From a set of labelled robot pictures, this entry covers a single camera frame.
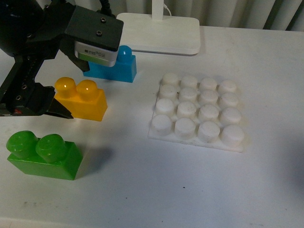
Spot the white desk lamp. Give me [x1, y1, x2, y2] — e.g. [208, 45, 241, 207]
[117, 0, 201, 56]

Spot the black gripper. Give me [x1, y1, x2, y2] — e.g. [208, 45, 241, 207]
[0, 0, 90, 119]

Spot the green two-stud block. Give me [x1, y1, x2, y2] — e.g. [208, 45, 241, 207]
[6, 131, 83, 180]

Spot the white studded base plate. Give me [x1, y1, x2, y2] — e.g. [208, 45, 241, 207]
[148, 73, 246, 152]

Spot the blue three-stud block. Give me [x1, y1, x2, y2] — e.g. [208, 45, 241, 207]
[83, 45, 137, 83]

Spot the grey pleated curtain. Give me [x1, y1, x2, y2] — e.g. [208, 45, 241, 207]
[35, 0, 304, 32]

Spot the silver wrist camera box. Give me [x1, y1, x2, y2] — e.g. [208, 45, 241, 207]
[65, 6, 124, 67]

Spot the yellow two-stud block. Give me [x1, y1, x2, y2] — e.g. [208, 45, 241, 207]
[55, 77, 107, 121]

